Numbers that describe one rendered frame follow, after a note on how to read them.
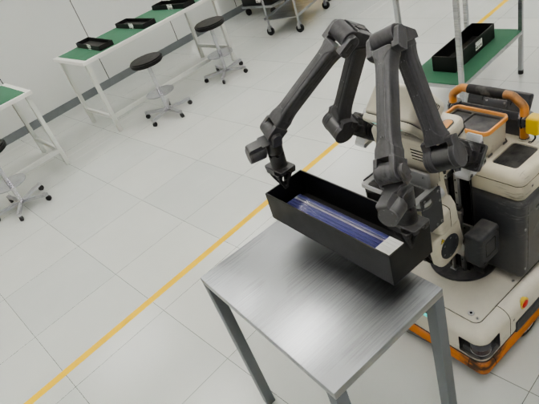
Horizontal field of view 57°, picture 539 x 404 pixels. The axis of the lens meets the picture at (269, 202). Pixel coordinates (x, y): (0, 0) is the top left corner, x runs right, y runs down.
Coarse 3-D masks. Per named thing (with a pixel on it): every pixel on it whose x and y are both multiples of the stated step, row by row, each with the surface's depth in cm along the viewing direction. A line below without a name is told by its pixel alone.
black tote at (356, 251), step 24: (288, 192) 184; (312, 192) 186; (336, 192) 172; (288, 216) 173; (312, 216) 159; (360, 216) 168; (336, 240) 154; (360, 240) 144; (360, 264) 150; (384, 264) 139; (408, 264) 142
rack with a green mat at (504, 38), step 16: (464, 0) 385; (400, 16) 333; (464, 16) 392; (496, 32) 378; (512, 32) 371; (496, 48) 357; (464, 64) 352; (480, 64) 345; (432, 80) 346; (448, 80) 340; (464, 80) 333; (464, 96) 334
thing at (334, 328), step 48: (288, 240) 183; (240, 288) 170; (288, 288) 164; (336, 288) 158; (384, 288) 152; (432, 288) 147; (240, 336) 197; (288, 336) 148; (336, 336) 143; (384, 336) 138; (432, 336) 158; (336, 384) 131
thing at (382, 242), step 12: (300, 204) 178; (312, 204) 176; (324, 216) 168; (336, 216) 167; (348, 216) 165; (348, 228) 160; (360, 228) 158; (372, 228) 157; (372, 240) 152; (384, 240) 151; (396, 240) 150; (384, 252) 147
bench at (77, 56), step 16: (208, 0) 560; (144, 16) 572; (160, 16) 548; (176, 16) 539; (112, 32) 553; (128, 32) 530; (144, 32) 519; (192, 32) 635; (224, 32) 589; (80, 48) 536; (112, 48) 500; (64, 64) 538; (80, 64) 487; (96, 80) 500; (176, 80) 562; (80, 96) 558; (144, 96) 541; (96, 112) 548; (112, 112) 520
